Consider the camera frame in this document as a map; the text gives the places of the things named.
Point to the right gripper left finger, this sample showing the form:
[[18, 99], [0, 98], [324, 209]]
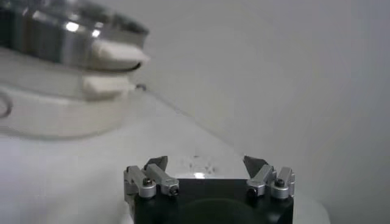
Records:
[[163, 179]]

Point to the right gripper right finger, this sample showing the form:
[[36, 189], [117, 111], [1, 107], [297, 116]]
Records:
[[262, 178]]

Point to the stainless steel steamer basket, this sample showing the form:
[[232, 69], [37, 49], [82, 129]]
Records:
[[45, 39]]

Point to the white electric cooker base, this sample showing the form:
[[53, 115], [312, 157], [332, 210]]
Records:
[[61, 115]]

